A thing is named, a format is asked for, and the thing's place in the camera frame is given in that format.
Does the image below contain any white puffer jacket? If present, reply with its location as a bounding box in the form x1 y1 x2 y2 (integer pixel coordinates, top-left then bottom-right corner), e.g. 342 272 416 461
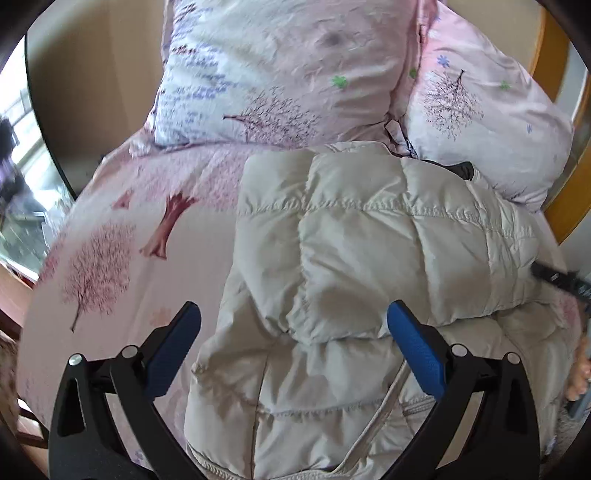
184 142 578 480

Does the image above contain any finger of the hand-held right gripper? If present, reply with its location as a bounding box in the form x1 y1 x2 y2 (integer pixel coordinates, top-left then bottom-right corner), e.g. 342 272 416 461
531 261 591 302

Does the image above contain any bed with pink tree sheet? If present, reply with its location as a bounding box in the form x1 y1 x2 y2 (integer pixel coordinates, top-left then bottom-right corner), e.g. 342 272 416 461
18 134 585 480

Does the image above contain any pink tree print pillow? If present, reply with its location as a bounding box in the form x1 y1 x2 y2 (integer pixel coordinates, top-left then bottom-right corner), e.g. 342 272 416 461
401 0 575 213

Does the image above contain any wooden headboard frame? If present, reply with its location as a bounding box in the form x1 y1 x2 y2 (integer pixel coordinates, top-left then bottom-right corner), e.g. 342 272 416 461
529 9 591 245

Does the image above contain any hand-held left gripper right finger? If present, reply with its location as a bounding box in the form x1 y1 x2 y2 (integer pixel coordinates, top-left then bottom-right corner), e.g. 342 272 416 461
383 300 541 480

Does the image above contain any person's right hand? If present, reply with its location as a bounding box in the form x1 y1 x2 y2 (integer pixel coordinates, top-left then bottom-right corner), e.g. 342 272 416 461
566 342 591 401

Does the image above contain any purple leaf print pillow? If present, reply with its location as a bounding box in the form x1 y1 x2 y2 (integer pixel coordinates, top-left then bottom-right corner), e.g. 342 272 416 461
129 0 419 149

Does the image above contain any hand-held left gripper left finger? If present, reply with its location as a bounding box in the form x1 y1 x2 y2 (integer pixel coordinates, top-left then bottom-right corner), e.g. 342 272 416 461
47 301 204 480

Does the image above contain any window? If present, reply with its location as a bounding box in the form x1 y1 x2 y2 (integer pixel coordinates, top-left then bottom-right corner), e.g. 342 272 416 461
0 37 77 280

